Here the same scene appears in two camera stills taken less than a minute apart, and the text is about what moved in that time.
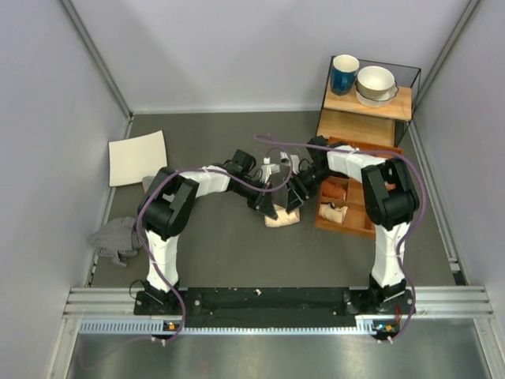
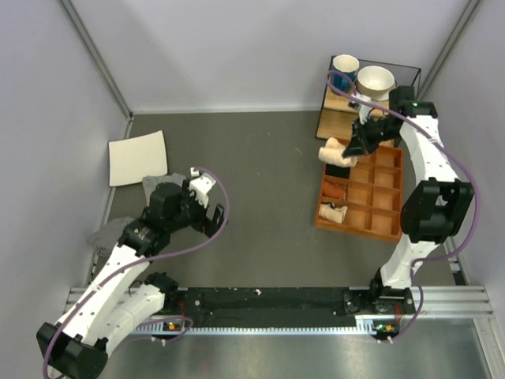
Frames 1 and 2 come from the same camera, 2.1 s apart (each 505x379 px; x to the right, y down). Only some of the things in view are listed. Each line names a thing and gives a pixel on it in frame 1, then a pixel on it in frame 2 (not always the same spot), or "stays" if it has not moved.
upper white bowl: [375, 81] stays
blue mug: [342, 73] stays
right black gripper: [293, 200] to [357, 146]
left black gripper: [266, 207] to [204, 223]
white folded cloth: [132, 159] stays
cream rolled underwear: [331, 215] stays
